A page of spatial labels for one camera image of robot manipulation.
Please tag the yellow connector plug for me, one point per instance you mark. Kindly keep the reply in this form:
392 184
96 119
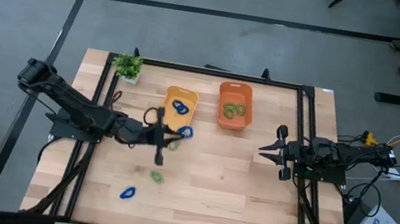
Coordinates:
370 139

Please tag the black aluminium table frame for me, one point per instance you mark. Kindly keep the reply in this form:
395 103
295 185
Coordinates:
210 72

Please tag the white power strip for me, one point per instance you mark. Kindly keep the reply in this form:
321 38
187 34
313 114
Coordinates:
392 173

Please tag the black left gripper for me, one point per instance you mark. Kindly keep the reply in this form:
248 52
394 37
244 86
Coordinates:
149 134

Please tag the green plant in white pot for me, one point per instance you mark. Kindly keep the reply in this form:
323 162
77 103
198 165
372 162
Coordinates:
127 65

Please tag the yellow plastic bin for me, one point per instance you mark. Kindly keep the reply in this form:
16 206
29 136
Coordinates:
170 95

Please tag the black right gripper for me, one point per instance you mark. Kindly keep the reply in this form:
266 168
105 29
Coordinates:
291 153

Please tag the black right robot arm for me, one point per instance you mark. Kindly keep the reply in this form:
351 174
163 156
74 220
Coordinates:
356 155

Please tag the orange plastic bin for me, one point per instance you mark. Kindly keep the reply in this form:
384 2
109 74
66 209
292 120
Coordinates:
236 91

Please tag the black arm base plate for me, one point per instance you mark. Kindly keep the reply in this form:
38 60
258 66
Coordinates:
73 133
333 177

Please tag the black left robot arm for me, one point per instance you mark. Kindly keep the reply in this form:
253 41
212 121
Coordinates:
66 100

